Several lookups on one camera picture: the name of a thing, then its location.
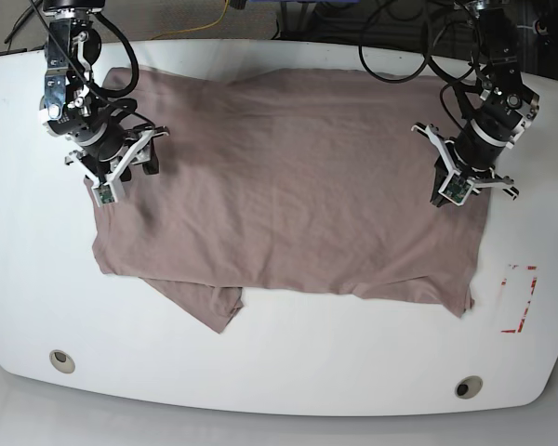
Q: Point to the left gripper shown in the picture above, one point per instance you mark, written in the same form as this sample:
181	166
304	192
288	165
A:
449	162

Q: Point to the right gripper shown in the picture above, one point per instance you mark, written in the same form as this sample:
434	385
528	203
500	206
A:
138	149

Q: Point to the mauve t-shirt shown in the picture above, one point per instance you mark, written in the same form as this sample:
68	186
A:
304	180

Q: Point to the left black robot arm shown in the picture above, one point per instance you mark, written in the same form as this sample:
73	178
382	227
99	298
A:
495	110

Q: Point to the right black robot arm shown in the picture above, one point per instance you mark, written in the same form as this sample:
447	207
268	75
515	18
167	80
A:
109	133

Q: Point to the red tape rectangle marking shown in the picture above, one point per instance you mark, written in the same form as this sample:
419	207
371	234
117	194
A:
514	300

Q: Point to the left table grommet hole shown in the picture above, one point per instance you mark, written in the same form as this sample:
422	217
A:
62	362

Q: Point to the table grommet hole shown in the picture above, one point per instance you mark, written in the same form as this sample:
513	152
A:
469	387
62	362

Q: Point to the right table grommet hole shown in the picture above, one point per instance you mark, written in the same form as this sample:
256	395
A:
469	387

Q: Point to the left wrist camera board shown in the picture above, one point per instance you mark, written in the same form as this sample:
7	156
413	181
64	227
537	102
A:
456	189

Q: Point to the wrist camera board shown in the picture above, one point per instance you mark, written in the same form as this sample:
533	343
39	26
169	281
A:
456	189
103	194

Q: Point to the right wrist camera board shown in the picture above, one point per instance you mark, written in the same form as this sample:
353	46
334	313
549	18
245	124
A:
103	194

